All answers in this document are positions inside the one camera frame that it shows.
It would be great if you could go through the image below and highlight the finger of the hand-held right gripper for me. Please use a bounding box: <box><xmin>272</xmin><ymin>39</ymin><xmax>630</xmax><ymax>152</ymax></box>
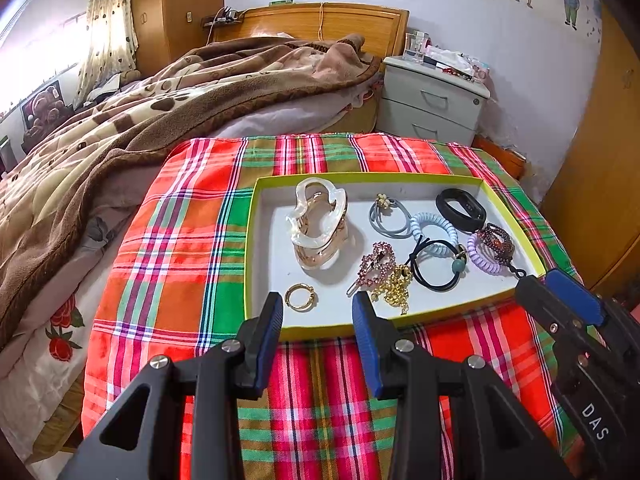
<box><xmin>544</xmin><ymin>269</ymin><xmax>610</xmax><ymax>327</ymax></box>
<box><xmin>515</xmin><ymin>276</ymin><xmax>602</xmax><ymax>357</ymax></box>

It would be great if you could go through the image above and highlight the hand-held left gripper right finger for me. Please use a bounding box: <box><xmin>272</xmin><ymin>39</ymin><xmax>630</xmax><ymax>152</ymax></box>
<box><xmin>351</xmin><ymin>292</ymin><xmax>576</xmax><ymax>480</ymax></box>

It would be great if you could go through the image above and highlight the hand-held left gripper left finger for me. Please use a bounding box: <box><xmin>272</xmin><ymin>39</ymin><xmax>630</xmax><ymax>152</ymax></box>
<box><xmin>56</xmin><ymin>291</ymin><xmax>285</xmax><ymax>480</ymax></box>

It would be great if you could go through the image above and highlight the gold ring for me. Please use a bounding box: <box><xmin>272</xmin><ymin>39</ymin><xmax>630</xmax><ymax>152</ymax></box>
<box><xmin>284</xmin><ymin>283</ymin><xmax>319</xmax><ymax>312</ymax></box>

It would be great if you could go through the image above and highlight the gold bead chain bracelet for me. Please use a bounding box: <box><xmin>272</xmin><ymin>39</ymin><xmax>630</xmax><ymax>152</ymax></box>
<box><xmin>372</xmin><ymin>262</ymin><xmax>415</xmax><ymax>317</ymax></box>

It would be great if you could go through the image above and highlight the yellow-green shallow cardboard box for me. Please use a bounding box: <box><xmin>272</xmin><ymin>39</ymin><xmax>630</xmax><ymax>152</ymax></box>
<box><xmin>243</xmin><ymin>172</ymin><xmax>547</xmax><ymax>340</ymax></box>

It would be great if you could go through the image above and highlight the large pearly hair claw clip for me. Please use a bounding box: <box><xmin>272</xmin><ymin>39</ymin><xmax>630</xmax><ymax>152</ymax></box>
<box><xmin>286</xmin><ymin>177</ymin><xmax>353</xmax><ymax>273</ymax></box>

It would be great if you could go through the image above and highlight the purple spiral hair tie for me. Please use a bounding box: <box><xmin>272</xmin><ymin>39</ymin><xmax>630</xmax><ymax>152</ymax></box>
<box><xmin>466</xmin><ymin>232</ymin><xmax>503</xmax><ymax>276</ymax></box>

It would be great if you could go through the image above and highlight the pink rhinestone hair clip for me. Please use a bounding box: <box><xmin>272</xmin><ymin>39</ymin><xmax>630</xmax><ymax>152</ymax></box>
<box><xmin>346</xmin><ymin>241</ymin><xmax>398</xmax><ymax>297</ymax></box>

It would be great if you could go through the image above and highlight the black hair tie with bead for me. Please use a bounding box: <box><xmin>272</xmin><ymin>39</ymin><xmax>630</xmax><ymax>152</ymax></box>
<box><xmin>409</xmin><ymin>237</ymin><xmax>471</xmax><ymax>293</ymax></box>

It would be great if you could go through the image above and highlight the black wristband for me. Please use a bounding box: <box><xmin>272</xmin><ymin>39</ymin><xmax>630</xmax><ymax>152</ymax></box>
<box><xmin>435</xmin><ymin>188</ymin><xmax>487</xmax><ymax>233</ymax></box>

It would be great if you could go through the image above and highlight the light blue spiral hair tie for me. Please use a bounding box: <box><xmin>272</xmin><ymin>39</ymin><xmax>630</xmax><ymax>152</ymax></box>
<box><xmin>411</xmin><ymin>212</ymin><xmax>460</xmax><ymax>257</ymax></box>

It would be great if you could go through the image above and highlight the grey hair tie with flower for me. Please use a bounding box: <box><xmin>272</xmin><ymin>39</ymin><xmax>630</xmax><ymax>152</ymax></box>
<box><xmin>369</xmin><ymin>192</ymin><xmax>416</xmax><ymax>236</ymax></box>

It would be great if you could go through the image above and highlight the red green plaid cloth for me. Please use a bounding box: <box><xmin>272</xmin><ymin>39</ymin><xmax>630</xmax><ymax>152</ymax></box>
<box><xmin>80</xmin><ymin>132</ymin><xmax>586</xmax><ymax>480</ymax></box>

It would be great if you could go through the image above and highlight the large wooden wardrobe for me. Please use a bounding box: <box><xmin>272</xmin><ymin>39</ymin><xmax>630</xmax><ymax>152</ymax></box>
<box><xmin>540</xmin><ymin>5</ymin><xmax>640</xmax><ymax>306</ymax></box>

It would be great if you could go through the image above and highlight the tan pillow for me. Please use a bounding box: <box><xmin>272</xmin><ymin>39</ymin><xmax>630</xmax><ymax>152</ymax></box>
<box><xmin>325</xmin><ymin>90</ymin><xmax>383</xmax><ymax>135</ymax></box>

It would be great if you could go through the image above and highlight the grey two-drawer nightstand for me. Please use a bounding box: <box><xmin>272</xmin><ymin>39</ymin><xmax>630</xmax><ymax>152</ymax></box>
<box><xmin>375</xmin><ymin>55</ymin><xmax>492</xmax><ymax>147</ymax></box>

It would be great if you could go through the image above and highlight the brown patterned fleece blanket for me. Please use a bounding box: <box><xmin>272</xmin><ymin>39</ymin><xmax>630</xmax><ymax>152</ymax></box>
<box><xmin>0</xmin><ymin>34</ymin><xmax>383</xmax><ymax>346</ymax></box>

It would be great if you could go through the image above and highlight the clutter of small packets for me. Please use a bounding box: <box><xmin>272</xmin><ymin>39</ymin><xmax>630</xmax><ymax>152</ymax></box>
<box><xmin>425</xmin><ymin>45</ymin><xmax>489</xmax><ymax>82</ymax></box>

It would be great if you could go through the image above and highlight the clear glass cup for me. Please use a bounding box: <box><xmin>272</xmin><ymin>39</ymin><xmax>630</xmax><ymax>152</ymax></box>
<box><xmin>404</xmin><ymin>31</ymin><xmax>431</xmax><ymax>61</ymax></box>

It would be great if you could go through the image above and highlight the wooden headboard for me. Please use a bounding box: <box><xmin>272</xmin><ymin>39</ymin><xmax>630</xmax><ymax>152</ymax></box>
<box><xmin>210</xmin><ymin>2</ymin><xmax>411</xmax><ymax>58</ymax></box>

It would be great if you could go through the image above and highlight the power strip with plugs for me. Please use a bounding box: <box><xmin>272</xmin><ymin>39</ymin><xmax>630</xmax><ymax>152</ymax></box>
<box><xmin>201</xmin><ymin>7</ymin><xmax>246</xmax><ymax>29</ymax></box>

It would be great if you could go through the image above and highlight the teddy bear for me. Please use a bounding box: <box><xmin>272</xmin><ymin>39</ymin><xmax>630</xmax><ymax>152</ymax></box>
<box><xmin>20</xmin><ymin>80</ymin><xmax>66</xmax><ymax>131</ymax></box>

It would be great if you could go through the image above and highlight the tall wooden cabinet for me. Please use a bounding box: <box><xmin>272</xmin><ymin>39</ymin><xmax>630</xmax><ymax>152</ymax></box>
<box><xmin>130</xmin><ymin>0</ymin><xmax>226</xmax><ymax>78</ymax></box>

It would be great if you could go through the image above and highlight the spotted cream curtain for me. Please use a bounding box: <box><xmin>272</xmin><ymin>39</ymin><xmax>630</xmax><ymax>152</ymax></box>
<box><xmin>75</xmin><ymin>0</ymin><xmax>140</xmax><ymax>103</ymax></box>

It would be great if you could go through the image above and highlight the wooden bed frame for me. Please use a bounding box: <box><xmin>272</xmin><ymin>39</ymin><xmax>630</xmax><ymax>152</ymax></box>
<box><xmin>30</xmin><ymin>375</ymin><xmax>87</xmax><ymax>457</ymax></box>

